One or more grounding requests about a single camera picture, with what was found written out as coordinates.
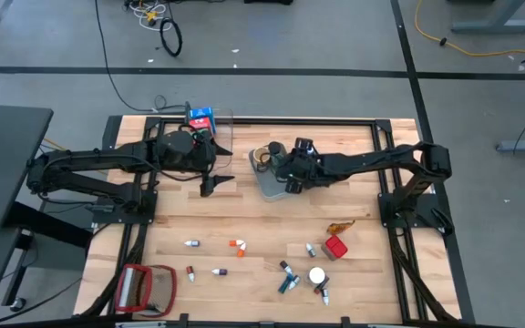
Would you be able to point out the red-framed box grater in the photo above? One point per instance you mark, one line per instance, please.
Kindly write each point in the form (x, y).
(145, 290)

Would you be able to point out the blue cereal box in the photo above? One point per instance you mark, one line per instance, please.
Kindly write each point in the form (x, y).
(202, 114)

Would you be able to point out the black desk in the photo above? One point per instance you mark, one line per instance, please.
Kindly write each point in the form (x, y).
(7, 159)

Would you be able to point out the light grey plastic bin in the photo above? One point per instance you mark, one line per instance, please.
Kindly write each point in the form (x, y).
(267, 191)

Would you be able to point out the dark dropper bottle white cap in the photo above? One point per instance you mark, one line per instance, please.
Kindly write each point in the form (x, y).
(192, 243)

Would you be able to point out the black caster wheel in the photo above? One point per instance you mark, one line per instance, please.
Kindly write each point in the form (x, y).
(17, 304)

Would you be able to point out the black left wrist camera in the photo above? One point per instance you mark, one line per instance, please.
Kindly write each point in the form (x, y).
(176, 145)

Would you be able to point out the black desk leg frame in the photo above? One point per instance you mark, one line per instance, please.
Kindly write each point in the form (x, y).
(48, 225)

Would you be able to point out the brown dropper bottle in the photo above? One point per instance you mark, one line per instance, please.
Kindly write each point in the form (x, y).
(321, 285)

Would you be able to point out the red-capped spice jar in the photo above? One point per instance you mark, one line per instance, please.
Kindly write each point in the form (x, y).
(335, 247)

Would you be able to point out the purple dropper bottle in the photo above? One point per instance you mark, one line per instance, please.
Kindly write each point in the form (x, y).
(219, 272)

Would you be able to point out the red dropper bottle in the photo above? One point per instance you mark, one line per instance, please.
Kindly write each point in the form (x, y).
(190, 273)

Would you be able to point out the orange dropper bottle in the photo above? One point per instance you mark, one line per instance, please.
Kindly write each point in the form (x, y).
(236, 243)
(241, 250)

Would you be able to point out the teal dropper bottle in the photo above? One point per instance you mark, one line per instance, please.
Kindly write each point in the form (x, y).
(285, 284)

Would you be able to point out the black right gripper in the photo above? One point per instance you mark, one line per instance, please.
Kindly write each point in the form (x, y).
(303, 166)

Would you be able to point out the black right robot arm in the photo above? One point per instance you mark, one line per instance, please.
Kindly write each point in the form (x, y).
(381, 159)

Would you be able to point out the white-lid spice jar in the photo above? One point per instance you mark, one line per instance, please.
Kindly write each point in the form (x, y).
(316, 274)

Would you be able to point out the pale dropper bottle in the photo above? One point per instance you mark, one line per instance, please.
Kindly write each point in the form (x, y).
(326, 297)

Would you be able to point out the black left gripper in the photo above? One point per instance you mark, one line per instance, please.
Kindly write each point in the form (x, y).
(203, 157)

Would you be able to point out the clear plastic bin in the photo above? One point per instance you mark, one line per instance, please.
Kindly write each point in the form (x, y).
(226, 136)

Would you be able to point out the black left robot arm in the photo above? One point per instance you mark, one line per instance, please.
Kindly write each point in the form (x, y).
(85, 161)

